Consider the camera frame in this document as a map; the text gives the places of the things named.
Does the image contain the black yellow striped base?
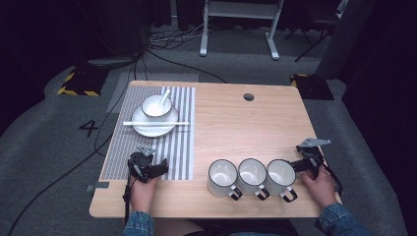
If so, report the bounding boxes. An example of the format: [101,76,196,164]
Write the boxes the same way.
[56,66,110,98]
[289,73,335,101]

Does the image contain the white chopsticks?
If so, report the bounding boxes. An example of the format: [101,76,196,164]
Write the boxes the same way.
[122,121,191,127]

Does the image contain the left hand-held gripper cable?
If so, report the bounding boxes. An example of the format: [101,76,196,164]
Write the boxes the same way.
[122,175,136,227]

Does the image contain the white round plate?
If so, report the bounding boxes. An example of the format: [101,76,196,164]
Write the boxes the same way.
[131,105,180,139]

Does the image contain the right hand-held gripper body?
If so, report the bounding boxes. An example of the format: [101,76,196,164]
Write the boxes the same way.
[296,137,332,180]

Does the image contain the white bowl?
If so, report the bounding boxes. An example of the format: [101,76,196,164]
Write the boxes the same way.
[141,94,173,119]

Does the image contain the black tripod stand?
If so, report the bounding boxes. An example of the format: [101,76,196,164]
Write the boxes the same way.
[284,0,349,63]

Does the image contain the person's lap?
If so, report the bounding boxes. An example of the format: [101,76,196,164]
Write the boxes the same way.
[152,218,299,236]

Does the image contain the thin black floor cable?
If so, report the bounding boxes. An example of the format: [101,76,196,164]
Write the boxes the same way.
[146,48,229,85]

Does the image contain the thick black floor cable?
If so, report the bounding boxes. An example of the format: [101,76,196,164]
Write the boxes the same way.
[6,48,149,236]

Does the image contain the person's left hand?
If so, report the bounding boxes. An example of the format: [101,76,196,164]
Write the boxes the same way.
[130,175,160,213]

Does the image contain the grey striped placemat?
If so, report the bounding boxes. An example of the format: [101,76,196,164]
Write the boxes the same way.
[99,85,197,181]

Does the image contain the person's right hand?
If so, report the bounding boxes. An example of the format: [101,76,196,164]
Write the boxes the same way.
[301,164,339,210]

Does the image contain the grey stand base plate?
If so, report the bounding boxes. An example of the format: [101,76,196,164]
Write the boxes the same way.
[86,56,143,69]

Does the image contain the hand-held gripper cable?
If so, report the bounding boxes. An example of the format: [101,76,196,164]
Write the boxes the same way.
[122,175,136,227]
[322,156,344,197]

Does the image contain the white desk frame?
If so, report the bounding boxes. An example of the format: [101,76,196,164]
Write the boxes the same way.
[199,0,285,62]

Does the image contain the white mug black handle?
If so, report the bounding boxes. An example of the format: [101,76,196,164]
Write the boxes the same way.
[266,158,299,204]
[237,157,271,202]
[206,158,244,202]

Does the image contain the grey upright column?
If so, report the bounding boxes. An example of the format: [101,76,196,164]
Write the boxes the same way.
[314,0,378,81]

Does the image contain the right hand-held gripper cable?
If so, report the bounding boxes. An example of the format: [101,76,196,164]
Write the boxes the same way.
[322,156,344,197]

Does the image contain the grey tape strip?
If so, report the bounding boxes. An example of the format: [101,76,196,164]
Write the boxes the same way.
[86,181,110,193]

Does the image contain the white ceramic spoon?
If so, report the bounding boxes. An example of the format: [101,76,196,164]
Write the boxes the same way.
[158,88,172,108]

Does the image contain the bundle of floor cables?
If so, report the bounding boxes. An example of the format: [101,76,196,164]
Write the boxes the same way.
[147,16,214,51]

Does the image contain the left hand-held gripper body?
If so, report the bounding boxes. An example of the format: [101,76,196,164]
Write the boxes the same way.
[127,145,157,184]

